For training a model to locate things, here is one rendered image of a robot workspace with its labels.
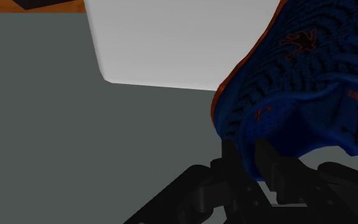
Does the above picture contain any white pillow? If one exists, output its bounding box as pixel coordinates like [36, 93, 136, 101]
[83, 0, 281, 92]

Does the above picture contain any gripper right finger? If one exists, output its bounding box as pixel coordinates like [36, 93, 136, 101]
[254, 138, 358, 224]

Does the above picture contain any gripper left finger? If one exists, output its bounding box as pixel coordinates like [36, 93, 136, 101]
[123, 139, 273, 224]

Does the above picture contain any blue shoe with orange sole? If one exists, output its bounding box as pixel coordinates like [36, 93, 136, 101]
[210, 0, 358, 182]

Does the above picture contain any grey bed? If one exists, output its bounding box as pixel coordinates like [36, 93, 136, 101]
[0, 12, 358, 224]

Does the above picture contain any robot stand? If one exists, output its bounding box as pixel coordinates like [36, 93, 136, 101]
[11, 0, 78, 11]

